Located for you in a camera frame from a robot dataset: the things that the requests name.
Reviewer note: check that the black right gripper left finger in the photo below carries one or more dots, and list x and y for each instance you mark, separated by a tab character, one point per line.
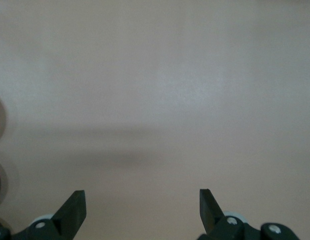
69	215

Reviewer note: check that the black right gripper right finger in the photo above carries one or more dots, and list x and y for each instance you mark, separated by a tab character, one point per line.
207	212

